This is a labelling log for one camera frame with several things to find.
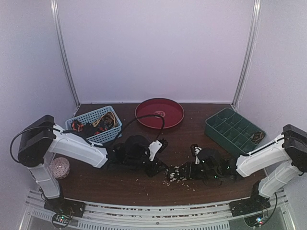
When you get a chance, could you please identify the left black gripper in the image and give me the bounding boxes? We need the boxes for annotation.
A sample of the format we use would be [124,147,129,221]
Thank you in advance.
[125,155,168,178]

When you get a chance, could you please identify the black white floral tie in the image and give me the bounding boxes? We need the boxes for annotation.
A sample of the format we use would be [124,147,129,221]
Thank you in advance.
[166,166,187,182]

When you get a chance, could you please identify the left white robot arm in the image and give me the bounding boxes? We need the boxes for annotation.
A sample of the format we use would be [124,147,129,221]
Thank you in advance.
[9,115,167,213]

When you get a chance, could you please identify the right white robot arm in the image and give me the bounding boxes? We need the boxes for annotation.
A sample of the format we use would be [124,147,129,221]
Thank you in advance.
[180,124,307,212]

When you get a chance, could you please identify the pile of ties in basket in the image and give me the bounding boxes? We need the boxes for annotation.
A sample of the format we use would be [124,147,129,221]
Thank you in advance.
[71,112,118,138]

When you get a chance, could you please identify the light blue plastic basket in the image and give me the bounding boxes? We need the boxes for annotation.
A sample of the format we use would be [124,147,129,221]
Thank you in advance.
[65,106,122,144]

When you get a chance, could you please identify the dark green divided organizer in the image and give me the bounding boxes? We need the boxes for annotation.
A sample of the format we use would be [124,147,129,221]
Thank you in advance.
[205,108,266,158]

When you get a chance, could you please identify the rubber bands in organizer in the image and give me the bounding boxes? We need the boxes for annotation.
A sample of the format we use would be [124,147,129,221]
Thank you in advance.
[250,131,265,144]

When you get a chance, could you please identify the round red tray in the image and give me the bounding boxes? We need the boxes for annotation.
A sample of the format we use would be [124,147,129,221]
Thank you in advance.
[135,98,185,129]

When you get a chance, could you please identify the small patterned pink bowl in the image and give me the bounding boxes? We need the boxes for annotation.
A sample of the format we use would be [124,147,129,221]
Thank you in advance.
[49,157,70,179]

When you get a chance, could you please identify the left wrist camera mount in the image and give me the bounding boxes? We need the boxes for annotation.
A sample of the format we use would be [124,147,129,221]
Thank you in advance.
[149,138,168,161]

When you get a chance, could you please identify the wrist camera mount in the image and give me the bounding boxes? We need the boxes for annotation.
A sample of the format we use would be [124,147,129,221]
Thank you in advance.
[149,138,168,161]
[190,144,202,165]

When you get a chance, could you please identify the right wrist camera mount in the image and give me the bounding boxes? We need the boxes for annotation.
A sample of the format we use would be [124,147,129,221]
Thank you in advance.
[190,144,202,165]

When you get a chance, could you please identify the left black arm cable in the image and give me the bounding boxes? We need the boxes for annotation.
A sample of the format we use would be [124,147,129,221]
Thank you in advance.
[107,114,166,147]

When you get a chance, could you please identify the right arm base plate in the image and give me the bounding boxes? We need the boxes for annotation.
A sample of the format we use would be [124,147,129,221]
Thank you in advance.
[229,195,271,228]

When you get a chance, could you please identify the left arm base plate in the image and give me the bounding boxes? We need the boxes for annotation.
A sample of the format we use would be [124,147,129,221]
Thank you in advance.
[41,193,86,229]

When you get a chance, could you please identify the left aluminium corner post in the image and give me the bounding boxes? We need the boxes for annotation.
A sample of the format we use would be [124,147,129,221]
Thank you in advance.
[50,0,80,107]

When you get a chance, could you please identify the aluminium corner post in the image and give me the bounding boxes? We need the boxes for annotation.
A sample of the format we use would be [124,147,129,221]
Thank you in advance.
[231,0,262,111]
[50,0,80,107]

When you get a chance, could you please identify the right aluminium corner post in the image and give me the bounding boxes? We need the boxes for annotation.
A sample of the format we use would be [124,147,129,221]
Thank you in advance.
[231,0,262,111]

